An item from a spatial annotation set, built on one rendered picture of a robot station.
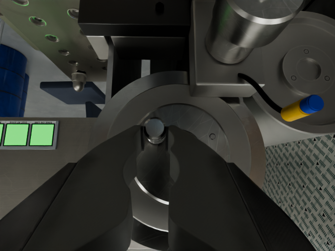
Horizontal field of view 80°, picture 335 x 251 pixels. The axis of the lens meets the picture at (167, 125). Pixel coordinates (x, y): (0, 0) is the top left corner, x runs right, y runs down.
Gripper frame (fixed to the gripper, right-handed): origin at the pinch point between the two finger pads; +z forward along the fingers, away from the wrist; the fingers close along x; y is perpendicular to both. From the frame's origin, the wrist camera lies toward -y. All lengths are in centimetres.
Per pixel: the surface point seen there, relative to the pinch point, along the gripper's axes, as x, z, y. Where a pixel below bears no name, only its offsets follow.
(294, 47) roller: 12.9, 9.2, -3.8
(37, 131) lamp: -29.4, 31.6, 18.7
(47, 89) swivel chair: -106, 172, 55
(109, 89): -4.3, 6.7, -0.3
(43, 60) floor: -143, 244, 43
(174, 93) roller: 1.5, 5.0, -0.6
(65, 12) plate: -14.4, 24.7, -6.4
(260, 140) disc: 8.7, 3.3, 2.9
